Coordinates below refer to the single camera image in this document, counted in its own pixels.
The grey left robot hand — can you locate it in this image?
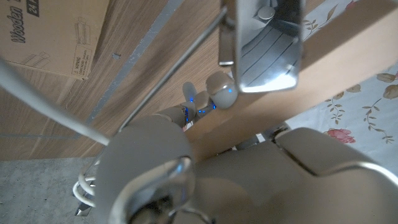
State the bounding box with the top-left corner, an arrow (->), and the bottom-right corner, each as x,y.
95,71 -> 398,224

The white Ethernet cable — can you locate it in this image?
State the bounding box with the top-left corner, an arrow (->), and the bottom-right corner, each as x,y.
0,57 -> 111,208

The cardboard packing box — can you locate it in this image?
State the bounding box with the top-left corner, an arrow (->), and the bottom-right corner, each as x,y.
0,0 -> 110,81

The floral backdrop cloth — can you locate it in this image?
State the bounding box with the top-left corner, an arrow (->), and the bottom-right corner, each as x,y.
284,0 -> 398,178

